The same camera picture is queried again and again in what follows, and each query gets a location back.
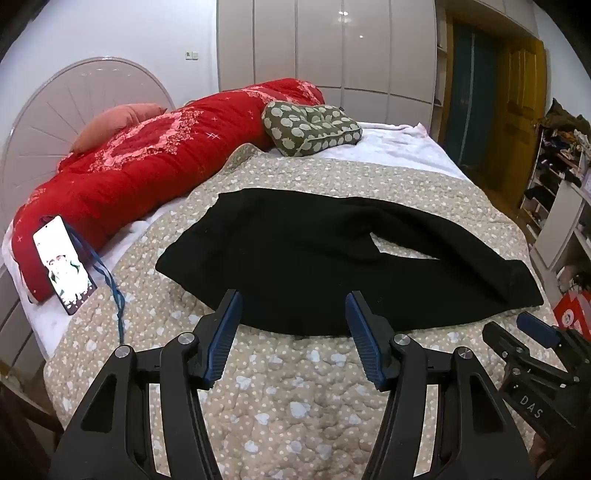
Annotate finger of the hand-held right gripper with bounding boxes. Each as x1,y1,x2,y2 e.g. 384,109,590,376
516,311,563,350
481,320,525,370

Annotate white round headboard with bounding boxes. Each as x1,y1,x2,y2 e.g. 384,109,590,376
0,57,176,241

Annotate blue lanyard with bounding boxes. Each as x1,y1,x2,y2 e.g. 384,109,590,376
69,226,126,346

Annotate white bedsheet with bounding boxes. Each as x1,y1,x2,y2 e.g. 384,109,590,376
2,121,476,358

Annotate beige spotted quilted blanket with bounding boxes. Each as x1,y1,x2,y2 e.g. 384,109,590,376
44,143,566,480

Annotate red floral quilt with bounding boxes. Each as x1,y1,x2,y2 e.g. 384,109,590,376
10,78,326,303

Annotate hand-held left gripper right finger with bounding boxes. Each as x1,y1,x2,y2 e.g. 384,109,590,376
345,291,541,480

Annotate smartphone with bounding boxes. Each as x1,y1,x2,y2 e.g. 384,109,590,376
32,215,98,316

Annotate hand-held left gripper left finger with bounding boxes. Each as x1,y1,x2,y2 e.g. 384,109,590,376
48,288,243,480

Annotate beige glossy wardrobe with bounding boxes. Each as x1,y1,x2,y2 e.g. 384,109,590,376
217,0,448,134

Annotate red box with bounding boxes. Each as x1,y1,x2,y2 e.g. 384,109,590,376
551,290,591,344

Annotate cluttered white shelf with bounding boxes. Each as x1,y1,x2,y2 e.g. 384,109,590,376
522,98,591,296

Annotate pink pillow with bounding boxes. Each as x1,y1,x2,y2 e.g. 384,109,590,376
70,104,168,153

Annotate green patterned pillow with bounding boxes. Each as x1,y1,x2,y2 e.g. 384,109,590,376
262,100,363,158

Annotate wooden door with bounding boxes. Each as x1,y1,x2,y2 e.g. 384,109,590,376
489,37,548,195

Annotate black pants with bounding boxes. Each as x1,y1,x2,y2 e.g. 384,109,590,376
156,188,544,337

